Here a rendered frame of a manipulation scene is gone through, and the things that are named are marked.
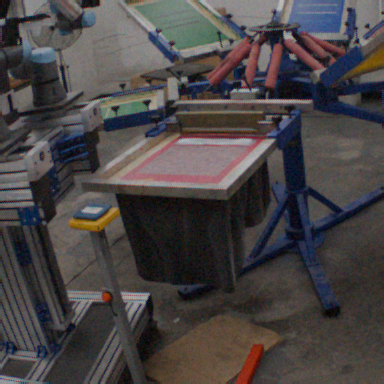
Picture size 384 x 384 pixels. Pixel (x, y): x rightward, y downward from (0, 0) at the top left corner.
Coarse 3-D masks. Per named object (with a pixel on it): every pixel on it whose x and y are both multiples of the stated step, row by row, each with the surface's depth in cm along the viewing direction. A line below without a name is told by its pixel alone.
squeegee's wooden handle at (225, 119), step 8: (176, 112) 261; (184, 112) 259; (192, 112) 257; (200, 112) 255; (208, 112) 253; (216, 112) 252; (224, 112) 250; (232, 112) 248; (240, 112) 246; (248, 112) 245; (256, 112) 243; (264, 112) 243; (176, 120) 261; (184, 120) 259; (192, 120) 258; (200, 120) 256; (208, 120) 254; (216, 120) 252; (224, 120) 251; (232, 120) 249; (240, 120) 247; (248, 120) 245; (256, 120) 244; (264, 120) 243
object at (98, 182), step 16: (144, 144) 250; (272, 144) 227; (112, 160) 237; (128, 160) 240; (256, 160) 213; (96, 176) 223; (240, 176) 201; (112, 192) 215; (128, 192) 211; (144, 192) 208; (160, 192) 205; (176, 192) 201; (192, 192) 198; (208, 192) 196; (224, 192) 193
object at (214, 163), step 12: (204, 156) 234; (216, 156) 232; (228, 156) 230; (240, 156) 228; (192, 168) 224; (204, 168) 222; (216, 168) 220; (228, 168) 218; (168, 180) 217; (180, 180) 215; (192, 180) 213; (204, 180) 211; (216, 180) 210
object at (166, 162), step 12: (168, 144) 256; (156, 156) 244; (168, 156) 241; (180, 156) 239; (192, 156) 237; (144, 168) 233; (156, 168) 230; (168, 168) 228; (180, 168) 227; (156, 180) 219
